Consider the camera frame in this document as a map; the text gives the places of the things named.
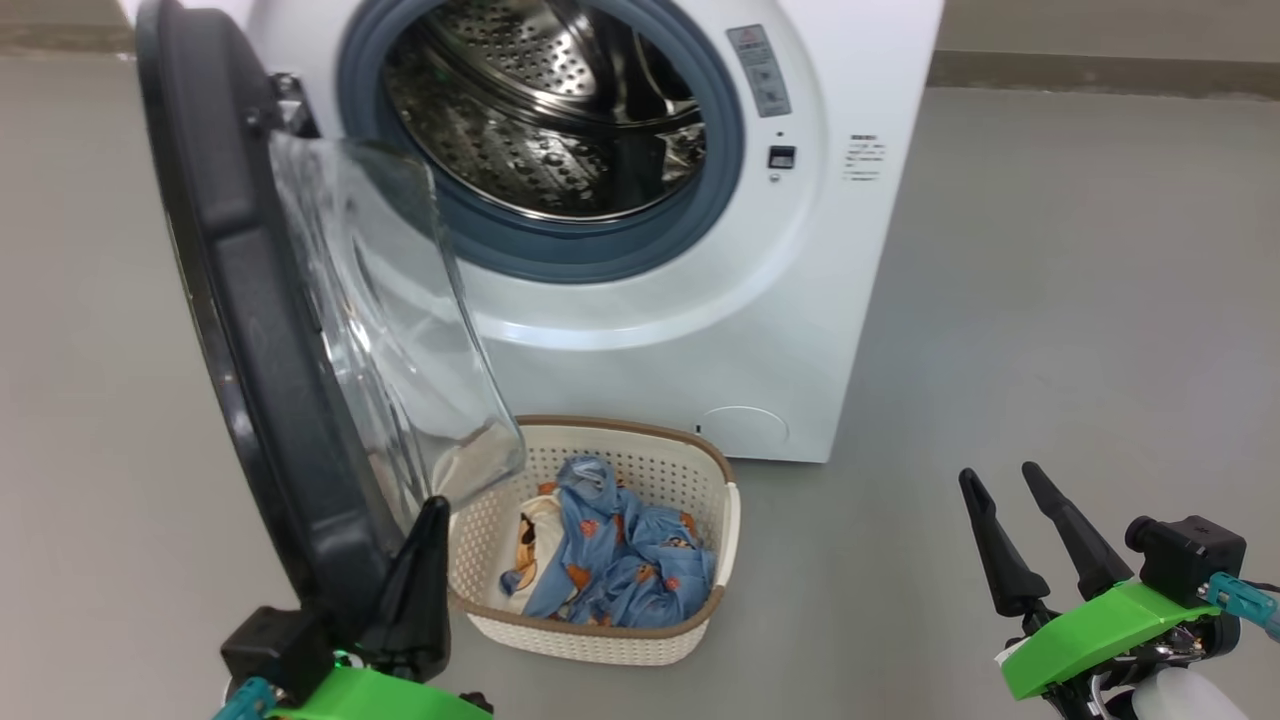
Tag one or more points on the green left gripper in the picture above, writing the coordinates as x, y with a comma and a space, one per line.
380, 700

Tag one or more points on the teal right camera connector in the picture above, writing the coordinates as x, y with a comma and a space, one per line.
1245, 600

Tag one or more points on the cream bear-print garment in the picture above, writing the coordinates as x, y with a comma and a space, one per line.
535, 545

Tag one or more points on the round white filter cover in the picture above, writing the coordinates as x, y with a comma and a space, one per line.
743, 428

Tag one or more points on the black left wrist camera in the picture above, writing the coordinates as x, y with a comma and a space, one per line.
275, 650

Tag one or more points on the black door latch socket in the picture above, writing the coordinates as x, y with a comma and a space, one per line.
781, 157

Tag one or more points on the grey warning label sticker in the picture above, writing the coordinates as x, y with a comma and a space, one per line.
758, 70

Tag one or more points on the black round glass washer door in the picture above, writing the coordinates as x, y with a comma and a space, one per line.
260, 380

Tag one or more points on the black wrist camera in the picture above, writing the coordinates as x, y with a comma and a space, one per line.
275, 650
1190, 560

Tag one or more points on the teal camera connector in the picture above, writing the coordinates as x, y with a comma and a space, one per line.
1245, 600
240, 702

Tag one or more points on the blue cake-print garment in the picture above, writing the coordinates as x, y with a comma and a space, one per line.
630, 560

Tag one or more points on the cream perforated laundry basket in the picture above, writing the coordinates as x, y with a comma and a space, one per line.
600, 645

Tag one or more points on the teal left camera connector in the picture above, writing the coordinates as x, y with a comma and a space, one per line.
240, 702

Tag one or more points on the white front-load washing machine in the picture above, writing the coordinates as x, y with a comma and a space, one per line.
700, 300

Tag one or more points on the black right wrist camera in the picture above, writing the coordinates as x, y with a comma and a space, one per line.
1190, 560

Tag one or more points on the perforated steel washer drum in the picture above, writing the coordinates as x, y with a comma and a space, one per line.
530, 150

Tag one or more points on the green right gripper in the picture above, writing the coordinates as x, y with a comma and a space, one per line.
1090, 630

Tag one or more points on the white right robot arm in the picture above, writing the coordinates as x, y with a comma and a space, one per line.
1180, 700

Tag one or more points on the small printed text label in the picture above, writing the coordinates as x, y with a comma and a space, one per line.
864, 158

